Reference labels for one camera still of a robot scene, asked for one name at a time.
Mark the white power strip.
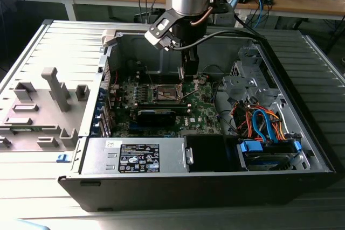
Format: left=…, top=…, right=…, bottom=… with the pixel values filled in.
left=233, top=11, right=248, bottom=28

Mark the green RAM stick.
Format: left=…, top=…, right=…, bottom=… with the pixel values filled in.
left=12, top=126, right=35, bottom=133

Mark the green motherboard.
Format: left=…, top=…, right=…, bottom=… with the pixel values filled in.
left=109, top=71, right=225, bottom=138

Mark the grey power supply unit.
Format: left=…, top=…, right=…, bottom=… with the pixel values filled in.
left=78, top=137, right=195, bottom=176

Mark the orange wire bundle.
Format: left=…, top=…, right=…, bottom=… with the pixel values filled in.
left=231, top=102, right=287, bottom=141

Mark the CPU socket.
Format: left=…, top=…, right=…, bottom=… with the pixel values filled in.
left=152, top=83, right=187, bottom=104

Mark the black open PC case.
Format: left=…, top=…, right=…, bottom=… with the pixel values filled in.
left=58, top=28, right=338, bottom=213

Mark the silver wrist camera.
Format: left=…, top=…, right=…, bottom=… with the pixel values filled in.
left=143, top=11, right=177, bottom=52

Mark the black camera cable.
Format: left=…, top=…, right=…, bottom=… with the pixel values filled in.
left=171, top=11, right=269, bottom=51

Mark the expansion slot bracket panel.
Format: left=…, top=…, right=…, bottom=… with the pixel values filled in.
left=91, top=57, right=114, bottom=138

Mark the black graphics card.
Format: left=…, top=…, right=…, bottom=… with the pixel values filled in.
left=135, top=108, right=178, bottom=129

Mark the grey plastic parts rack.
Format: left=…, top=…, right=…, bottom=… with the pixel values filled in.
left=0, top=67, right=91, bottom=153

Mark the metal socket cover frame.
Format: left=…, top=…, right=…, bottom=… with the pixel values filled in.
left=179, top=78, right=203, bottom=99

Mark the blue flat wire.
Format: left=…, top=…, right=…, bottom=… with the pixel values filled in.
left=252, top=107, right=279, bottom=144

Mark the hard disk in blue carrier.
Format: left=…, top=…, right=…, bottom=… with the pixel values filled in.
left=236, top=138, right=303, bottom=172

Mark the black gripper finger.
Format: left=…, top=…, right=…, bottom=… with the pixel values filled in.
left=183, top=46, right=201, bottom=81

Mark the silver metal drive cage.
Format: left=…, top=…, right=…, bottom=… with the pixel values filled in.
left=221, top=46, right=284, bottom=107

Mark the pale blue object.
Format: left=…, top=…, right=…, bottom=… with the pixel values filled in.
left=16, top=218, right=51, bottom=230

